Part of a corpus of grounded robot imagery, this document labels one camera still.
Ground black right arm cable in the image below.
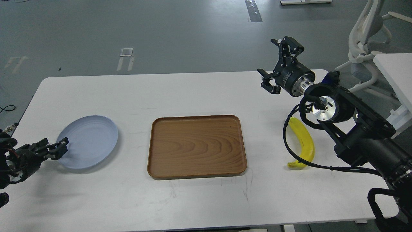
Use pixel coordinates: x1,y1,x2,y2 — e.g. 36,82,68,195
283,104,383,176

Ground light blue plate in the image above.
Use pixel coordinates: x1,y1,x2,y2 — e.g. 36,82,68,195
57,115,119,170

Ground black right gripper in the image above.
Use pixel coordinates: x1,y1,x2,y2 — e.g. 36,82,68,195
257,36,315,97

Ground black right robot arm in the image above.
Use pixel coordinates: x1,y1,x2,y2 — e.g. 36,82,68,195
257,36,412,232

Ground white office chair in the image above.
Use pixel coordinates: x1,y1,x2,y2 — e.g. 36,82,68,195
335,0,412,93

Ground yellow banana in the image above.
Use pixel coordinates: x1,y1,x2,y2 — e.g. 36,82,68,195
288,117,315,162

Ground brown wooden tray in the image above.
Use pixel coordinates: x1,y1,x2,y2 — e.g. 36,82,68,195
147,115,248,180

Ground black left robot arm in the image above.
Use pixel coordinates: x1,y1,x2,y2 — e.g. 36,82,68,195
0,131,69,189

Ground white side table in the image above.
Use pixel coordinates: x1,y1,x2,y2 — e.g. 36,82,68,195
373,53,412,138

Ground white floor base board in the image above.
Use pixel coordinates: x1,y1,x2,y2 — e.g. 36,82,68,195
280,0,333,5

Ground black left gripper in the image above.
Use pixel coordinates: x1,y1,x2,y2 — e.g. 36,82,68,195
9,138,69,184

